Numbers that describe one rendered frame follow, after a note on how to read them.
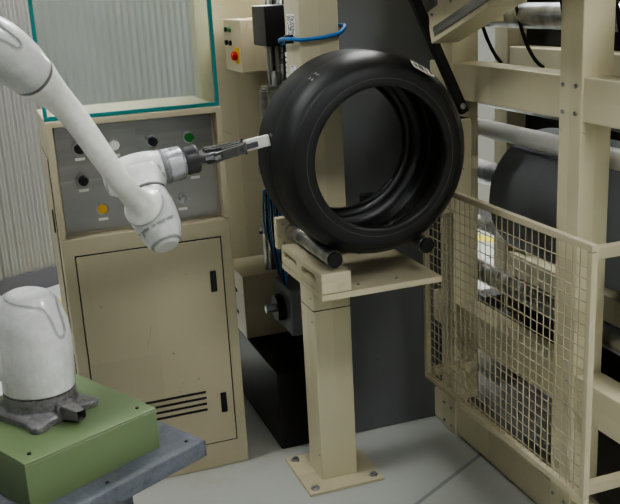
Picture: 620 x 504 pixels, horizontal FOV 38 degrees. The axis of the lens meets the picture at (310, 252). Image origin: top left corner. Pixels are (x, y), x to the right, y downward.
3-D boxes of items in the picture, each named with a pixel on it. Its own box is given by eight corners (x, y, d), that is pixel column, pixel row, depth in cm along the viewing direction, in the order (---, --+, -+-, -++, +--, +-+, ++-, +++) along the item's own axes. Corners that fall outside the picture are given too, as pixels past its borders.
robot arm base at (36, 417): (49, 440, 186) (46, 416, 184) (-20, 415, 197) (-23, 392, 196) (113, 407, 200) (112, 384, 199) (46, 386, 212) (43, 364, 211)
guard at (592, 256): (424, 376, 315) (421, 179, 295) (429, 375, 315) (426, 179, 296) (582, 505, 233) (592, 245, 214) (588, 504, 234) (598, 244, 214)
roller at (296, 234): (287, 239, 279) (287, 225, 278) (301, 237, 281) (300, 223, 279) (328, 269, 247) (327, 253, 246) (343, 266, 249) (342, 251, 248)
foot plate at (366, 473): (285, 460, 324) (284, 455, 323) (354, 445, 332) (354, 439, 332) (310, 497, 299) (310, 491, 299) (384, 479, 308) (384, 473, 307)
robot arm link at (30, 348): (44, 406, 188) (34, 306, 182) (-24, 393, 195) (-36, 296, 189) (91, 377, 203) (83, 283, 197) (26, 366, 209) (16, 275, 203)
